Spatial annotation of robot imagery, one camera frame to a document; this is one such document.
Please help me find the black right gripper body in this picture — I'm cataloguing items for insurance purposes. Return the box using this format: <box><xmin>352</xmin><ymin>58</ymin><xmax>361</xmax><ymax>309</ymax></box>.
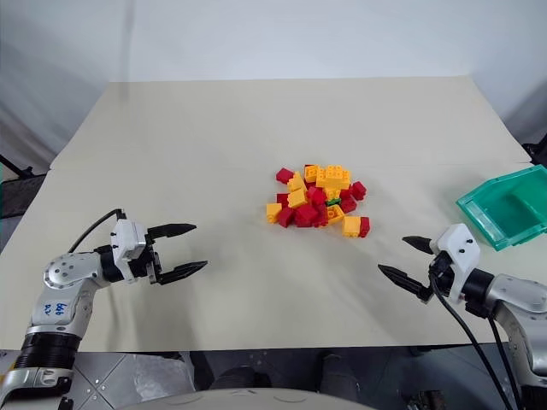
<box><xmin>427</xmin><ymin>251</ymin><xmax>455</xmax><ymax>301</ymax></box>

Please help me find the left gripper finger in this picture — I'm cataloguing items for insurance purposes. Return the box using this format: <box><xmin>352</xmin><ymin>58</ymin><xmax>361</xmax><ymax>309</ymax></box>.
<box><xmin>147</xmin><ymin>222</ymin><xmax>198</xmax><ymax>246</ymax></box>
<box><xmin>156</xmin><ymin>260</ymin><xmax>209</xmax><ymax>286</ymax></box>

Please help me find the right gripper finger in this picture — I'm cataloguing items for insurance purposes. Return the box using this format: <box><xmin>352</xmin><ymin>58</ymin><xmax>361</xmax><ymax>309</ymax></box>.
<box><xmin>402</xmin><ymin>235</ymin><xmax>435</xmax><ymax>257</ymax></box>
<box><xmin>377</xmin><ymin>263</ymin><xmax>433</xmax><ymax>302</ymax></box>

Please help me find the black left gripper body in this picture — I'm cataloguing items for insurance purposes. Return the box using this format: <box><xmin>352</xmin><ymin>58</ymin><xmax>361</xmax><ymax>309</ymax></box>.
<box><xmin>127</xmin><ymin>232</ymin><xmax>166</xmax><ymax>287</ymax></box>

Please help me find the green plastic bin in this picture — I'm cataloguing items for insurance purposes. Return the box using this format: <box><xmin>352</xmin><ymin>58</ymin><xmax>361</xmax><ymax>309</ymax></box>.
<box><xmin>455</xmin><ymin>164</ymin><xmax>547</xmax><ymax>253</ymax></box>

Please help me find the orange plastic building brick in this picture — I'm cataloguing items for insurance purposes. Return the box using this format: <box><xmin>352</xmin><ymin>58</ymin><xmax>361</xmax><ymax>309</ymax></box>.
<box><xmin>315</xmin><ymin>164</ymin><xmax>352</xmax><ymax>190</ymax></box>

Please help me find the red plastic toy brick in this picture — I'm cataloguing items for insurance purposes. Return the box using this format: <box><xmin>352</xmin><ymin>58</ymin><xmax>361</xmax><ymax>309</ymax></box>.
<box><xmin>293</xmin><ymin>204</ymin><xmax>328</xmax><ymax>228</ymax></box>

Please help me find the grey metal plate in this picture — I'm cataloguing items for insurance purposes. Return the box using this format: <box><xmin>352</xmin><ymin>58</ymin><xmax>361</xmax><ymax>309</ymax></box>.
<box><xmin>59</xmin><ymin>351</ymin><xmax>196</xmax><ymax>410</ymax></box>

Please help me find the black stand bar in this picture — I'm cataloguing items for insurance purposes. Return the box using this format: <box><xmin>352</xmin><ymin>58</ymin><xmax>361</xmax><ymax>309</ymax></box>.
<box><xmin>0</xmin><ymin>153</ymin><xmax>35</xmax><ymax>180</ymax></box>

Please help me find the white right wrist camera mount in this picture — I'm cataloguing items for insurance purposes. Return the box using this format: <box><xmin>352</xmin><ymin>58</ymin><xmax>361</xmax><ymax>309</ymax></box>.
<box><xmin>429</xmin><ymin>223</ymin><xmax>480</xmax><ymax>305</ymax></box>

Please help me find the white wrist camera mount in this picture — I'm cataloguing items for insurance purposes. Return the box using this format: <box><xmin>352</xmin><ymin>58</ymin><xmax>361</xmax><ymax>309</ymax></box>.
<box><xmin>109</xmin><ymin>219</ymin><xmax>149</xmax><ymax>285</ymax></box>
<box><xmin>429</xmin><ymin>223</ymin><xmax>480</xmax><ymax>305</ymax></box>

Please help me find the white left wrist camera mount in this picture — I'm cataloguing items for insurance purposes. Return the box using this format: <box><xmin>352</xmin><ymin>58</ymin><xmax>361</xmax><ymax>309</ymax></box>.
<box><xmin>109</xmin><ymin>219</ymin><xmax>149</xmax><ymax>285</ymax></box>

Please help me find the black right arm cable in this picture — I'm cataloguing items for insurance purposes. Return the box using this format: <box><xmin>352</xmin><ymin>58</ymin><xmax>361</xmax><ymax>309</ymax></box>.
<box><xmin>430</xmin><ymin>272</ymin><xmax>515</xmax><ymax>410</ymax></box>
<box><xmin>488</xmin><ymin>316</ymin><xmax>526</xmax><ymax>410</ymax></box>

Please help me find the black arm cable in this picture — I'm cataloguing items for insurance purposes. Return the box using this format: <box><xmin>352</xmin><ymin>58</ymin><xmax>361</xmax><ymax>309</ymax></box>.
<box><xmin>488</xmin><ymin>316</ymin><xmax>526</xmax><ymax>410</ymax></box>
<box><xmin>430</xmin><ymin>272</ymin><xmax>515</xmax><ymax>410</ymax></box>
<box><xmin>68</xmin><ymin>208</ymin><xmax>127</xmax><ymax>254</ymax></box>

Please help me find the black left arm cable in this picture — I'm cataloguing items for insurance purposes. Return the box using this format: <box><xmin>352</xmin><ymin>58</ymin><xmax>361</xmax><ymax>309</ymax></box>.
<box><xmin>68</xmin><ymin>208</ymin><xmax>127</xmax><ymax>254</ymax></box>

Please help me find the black metal frame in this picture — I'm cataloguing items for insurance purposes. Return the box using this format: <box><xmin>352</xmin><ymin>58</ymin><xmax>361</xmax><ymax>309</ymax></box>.
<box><xmin>521</xmin><ymin>132</ymin><xmax>547</xmax><ymax>166</ymax></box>

